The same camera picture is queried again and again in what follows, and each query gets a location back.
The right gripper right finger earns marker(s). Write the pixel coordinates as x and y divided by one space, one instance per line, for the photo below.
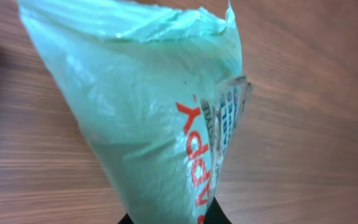
215 214

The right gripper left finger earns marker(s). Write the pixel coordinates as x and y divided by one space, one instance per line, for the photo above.
126 220

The mint green wipes packet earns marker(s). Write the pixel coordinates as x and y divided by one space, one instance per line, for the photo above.
157 93

